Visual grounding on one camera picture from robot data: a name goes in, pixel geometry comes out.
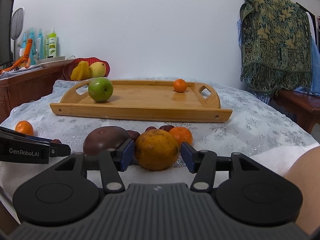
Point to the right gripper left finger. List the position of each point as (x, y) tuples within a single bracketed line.
[(73, 188)]

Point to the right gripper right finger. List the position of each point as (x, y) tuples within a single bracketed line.
[(242, 188)]

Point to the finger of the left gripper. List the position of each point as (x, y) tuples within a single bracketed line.
[(56, 150)]

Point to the red jujube date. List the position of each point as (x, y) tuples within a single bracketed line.
[(150, 128), (56, 141), (133, 134), (166, 128)]

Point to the small mandarin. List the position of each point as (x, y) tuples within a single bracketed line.
[(182, 134), (180, 86), (24, 127)]

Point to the dark purple passion fruit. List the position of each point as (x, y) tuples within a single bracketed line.
[(103, 138)]

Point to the large yellow-orange orange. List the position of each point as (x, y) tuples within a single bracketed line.
[(156, 150)]

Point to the person bare knee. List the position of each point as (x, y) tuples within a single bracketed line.
[(305, 173)]

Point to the wooden side cabinet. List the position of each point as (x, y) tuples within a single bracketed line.
[(30, 86)]

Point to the snowflake sheer tablecloth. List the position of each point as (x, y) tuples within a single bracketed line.
[(254, 129)]

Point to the green apple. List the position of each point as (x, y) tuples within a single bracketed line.
[(100, 89)]

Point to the red fruit bowl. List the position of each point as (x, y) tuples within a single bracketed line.
[(68, 68)]

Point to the yellow starfruit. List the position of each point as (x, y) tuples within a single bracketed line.
[(81, 72)]

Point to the white tray on cabinet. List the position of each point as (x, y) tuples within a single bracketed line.
[(54, 61)]

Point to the yellow mango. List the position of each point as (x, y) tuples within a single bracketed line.
[(97, 69)]

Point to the teal spray bottle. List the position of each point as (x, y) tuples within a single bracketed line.
[(32, 53)]

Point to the dark wooden bench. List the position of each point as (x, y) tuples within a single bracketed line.
[(305, 107)]

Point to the wooden bamboo tray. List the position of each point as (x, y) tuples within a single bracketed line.
[(146, 100)]

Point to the green white lotion bottle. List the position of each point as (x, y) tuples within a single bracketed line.
[(52, 44)]

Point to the electric fly swatter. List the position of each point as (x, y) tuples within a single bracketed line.
[(16, 28)]

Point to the small mandarin on tray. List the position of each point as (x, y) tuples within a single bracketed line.
[(180, 86)]

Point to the green patterned fringed shawl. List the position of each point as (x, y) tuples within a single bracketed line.
[(276, 45)]

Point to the black monitor screen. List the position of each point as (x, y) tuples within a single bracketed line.
[(5, 21)]

